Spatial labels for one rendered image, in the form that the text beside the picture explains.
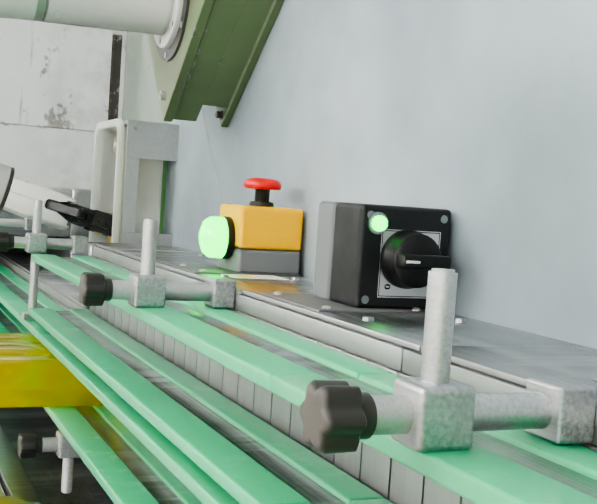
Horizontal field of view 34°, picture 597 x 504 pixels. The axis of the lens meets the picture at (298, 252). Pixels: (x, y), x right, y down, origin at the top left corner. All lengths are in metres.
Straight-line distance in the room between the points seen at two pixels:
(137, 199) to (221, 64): 0.35
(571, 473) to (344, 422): 0.09
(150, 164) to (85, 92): 3.63
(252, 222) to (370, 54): 0.21
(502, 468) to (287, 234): 0.66
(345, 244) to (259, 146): 0.44
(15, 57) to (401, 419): 4.73
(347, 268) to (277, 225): 0.27
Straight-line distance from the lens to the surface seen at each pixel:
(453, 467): 0.39
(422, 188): 0.83
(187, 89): 1.23
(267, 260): 1.02
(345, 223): 0.76
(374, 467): 0.62
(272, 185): 1.03
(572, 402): 0.44
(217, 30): 1.17
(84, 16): 1.21
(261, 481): 0.61
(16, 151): 5.04
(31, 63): 5.08
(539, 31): 0.72
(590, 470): 0.41
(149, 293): 0.83
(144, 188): 1.49
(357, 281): 0.74
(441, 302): 0.41
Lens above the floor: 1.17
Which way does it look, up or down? 24 degrees down
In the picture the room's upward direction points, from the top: 87 degrees counter-clockwise
